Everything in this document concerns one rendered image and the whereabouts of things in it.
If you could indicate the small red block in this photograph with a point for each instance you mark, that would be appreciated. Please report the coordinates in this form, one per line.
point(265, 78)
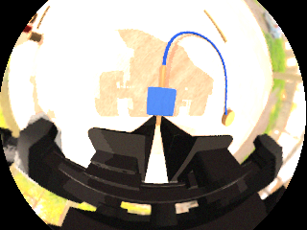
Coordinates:
point(27, 29)

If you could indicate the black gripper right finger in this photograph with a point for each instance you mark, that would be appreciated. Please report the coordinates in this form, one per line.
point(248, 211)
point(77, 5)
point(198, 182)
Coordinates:
point(179, 146)

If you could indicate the tan wooden disc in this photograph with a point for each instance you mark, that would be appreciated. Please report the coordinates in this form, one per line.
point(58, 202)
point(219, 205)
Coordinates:
point(32, 21)

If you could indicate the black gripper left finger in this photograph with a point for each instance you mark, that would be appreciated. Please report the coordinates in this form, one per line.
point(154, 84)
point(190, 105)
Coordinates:
point(136, 143)

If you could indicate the blue block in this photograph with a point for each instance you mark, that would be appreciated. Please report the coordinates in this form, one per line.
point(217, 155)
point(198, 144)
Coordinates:
point(160, 101)

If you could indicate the round wooden button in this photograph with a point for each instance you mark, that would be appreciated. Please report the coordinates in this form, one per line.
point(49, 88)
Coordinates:
point(228, 118)

